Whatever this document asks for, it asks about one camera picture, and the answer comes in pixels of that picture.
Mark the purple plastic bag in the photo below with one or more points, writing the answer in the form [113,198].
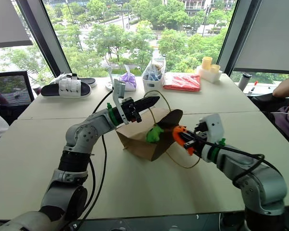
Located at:
[128,80]

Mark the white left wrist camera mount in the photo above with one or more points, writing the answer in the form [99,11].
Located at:
[118,92]

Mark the brown paper bag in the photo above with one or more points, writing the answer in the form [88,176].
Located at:
[139,138]

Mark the green plush toy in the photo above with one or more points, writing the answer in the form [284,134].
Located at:
[154,136]

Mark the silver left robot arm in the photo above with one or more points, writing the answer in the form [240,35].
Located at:
[86,134]

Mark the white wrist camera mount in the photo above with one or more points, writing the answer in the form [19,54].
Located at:
[213,127]
[118,92]

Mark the short yellow cup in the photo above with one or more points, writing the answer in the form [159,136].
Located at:
[214,69]

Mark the white stand with round base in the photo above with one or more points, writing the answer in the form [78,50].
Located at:
[110,80]

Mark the red plastic package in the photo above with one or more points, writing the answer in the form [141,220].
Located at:
[181,83]

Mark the white rectangular holder box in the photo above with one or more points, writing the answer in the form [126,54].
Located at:
[209,75]

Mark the tall yellow cup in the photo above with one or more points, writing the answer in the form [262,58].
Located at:
[206,63]

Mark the white storage bin with items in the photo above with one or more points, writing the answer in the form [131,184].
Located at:
[153,83]

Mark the person in purple clothes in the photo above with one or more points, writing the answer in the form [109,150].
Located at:
[287,124]

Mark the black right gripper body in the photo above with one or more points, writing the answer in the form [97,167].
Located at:
[199,142]

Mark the person's bare forearm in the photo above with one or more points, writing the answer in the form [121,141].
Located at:
[285,87]

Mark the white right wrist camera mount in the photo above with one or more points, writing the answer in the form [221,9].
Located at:
[213,127]

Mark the orange plush toy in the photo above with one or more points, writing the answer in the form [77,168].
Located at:
[177,137]

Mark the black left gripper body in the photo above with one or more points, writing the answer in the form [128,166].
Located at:
[131,111]

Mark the dark window frame post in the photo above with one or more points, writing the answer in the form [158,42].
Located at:
[231,36]
[44,36]

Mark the grey roller blind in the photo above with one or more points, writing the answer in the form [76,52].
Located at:
[269,33]
[7,21]

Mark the black and white slipper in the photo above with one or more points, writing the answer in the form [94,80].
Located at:
[88,81]
[67,89]

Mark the black mesh chair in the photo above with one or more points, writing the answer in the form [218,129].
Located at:
[9,91]

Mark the silver tumbler with black lid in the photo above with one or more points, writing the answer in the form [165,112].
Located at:
[244,81]

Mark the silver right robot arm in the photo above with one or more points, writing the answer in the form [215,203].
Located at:
[260,178]

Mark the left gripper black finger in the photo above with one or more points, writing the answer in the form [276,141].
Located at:
[147,100]
[147,106]

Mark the dark red cup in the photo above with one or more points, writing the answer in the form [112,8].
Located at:
[37,89]

